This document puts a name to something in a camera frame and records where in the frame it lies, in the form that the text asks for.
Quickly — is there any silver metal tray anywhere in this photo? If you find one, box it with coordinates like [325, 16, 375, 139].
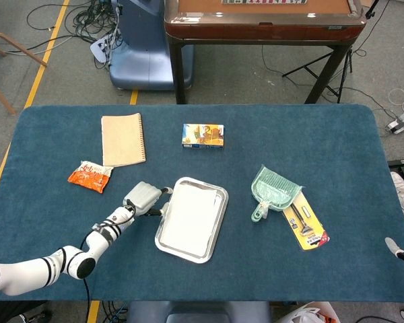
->
[154, 176, 230, 264]

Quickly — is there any white plastic bag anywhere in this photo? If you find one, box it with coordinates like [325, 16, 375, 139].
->
[275, 301, 341, 323]

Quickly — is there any wooden chair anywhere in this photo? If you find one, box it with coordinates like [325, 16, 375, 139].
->
[0, 32, 48, 116]

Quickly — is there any grey blue robot torso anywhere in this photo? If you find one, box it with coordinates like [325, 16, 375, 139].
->
[126, 300, 272, 323]

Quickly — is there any razor in yellow package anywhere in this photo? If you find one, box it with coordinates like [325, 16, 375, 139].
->
[281, 193, 331, 252]

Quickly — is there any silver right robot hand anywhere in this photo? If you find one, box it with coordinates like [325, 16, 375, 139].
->
[384, 237, 404, 270]

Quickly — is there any beige spiral notebook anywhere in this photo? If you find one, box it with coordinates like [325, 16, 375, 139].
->
[100, 112, 147, 168]

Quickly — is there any brown mahjong table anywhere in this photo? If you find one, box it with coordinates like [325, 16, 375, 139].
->
[164, 0, 368, 105]

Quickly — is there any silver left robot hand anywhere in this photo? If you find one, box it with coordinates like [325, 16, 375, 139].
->
[122, 181, 174, 219]

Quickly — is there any blue grey machine base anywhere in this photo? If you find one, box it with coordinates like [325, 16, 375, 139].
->
[109, 0, 195, 92]

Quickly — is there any orange white snack packet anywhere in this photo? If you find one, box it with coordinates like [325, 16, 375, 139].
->
[67, 160, 114, 194]

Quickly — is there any white translucent sheet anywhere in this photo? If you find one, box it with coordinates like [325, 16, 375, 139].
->
[160, 184, 222, 252]

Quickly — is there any white coiled cable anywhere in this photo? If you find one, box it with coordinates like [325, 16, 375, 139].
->
[388, 87, 404, 114]

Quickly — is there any black cable bundle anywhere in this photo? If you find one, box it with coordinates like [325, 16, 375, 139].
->
[26, 0, 122, 70]

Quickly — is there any colourful printed carton box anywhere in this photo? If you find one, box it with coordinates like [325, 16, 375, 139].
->
[181, 123, 225, 150]

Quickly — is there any white power strip with plugs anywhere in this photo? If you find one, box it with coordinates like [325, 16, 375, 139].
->
[386, 110, 404, 135]

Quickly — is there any green plastic dustpan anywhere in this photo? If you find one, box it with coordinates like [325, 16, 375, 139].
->
[250, 164, 304, 223]

